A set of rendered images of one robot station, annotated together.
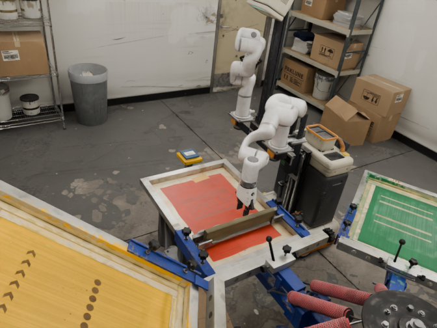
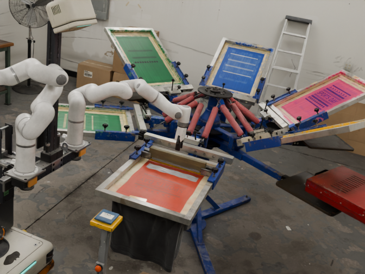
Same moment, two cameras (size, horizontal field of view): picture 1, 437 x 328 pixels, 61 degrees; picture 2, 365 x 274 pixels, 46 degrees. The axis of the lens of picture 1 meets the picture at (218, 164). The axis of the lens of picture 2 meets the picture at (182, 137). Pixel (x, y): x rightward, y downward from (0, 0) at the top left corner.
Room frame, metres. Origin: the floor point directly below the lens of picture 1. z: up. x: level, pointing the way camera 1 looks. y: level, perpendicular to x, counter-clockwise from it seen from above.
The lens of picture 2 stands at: (3.06, 1.86, 2.27)
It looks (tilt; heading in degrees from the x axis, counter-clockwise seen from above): 22 degrees down; 230
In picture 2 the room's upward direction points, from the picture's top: 10 degrees clockwise
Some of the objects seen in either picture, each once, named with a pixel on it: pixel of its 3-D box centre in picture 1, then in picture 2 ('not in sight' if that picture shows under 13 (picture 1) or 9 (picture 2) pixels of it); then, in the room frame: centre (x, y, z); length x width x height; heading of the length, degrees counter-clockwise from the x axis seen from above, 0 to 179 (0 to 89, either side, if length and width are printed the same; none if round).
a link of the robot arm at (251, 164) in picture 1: (255, 164); (178, 112); (1.42, -0.17, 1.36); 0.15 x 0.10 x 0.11; 163
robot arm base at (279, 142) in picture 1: (281, 134); (73, 131); (2.05, -0.37, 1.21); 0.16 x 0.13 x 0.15; 122
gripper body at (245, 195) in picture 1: (246, 191); (181, 131); (1.39, -0.15, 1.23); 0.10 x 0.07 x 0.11; 36
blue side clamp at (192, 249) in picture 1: (193, 254); (215, 175); (1.20, 0.06, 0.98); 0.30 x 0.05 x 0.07; 35
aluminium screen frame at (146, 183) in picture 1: (218, 208); (165, 178); (1.56, -0.03, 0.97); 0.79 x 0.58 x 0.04; 35
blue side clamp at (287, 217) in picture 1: (285, 220); (140, 153); (1.52, -0.39, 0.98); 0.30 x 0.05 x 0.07; 35
